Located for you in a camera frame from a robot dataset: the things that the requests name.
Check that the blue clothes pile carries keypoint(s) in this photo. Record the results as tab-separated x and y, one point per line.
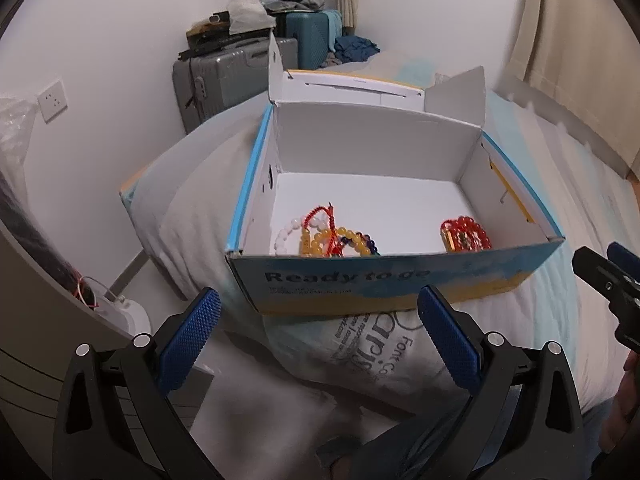
354	49

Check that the white wall socket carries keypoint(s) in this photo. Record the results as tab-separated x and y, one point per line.
52	101

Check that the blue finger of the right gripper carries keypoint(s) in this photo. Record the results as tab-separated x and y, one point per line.
626	260
598	272

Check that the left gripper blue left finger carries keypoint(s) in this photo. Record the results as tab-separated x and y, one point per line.
183	336

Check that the grey suitcase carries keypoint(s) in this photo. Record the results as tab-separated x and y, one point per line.
209	84

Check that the striped bed sheet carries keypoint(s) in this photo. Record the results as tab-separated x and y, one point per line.
575	209

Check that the teal suitcase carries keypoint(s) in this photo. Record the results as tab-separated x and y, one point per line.
316	33

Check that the white pillow with print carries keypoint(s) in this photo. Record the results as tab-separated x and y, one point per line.
182	208

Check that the white cardboard shoe box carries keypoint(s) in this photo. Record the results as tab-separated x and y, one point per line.
390	188

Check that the right hand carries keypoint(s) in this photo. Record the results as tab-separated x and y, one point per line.
624	403

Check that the clutter on suitcases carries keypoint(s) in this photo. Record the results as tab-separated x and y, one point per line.
243	20

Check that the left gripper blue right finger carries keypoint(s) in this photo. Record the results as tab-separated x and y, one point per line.
455	336

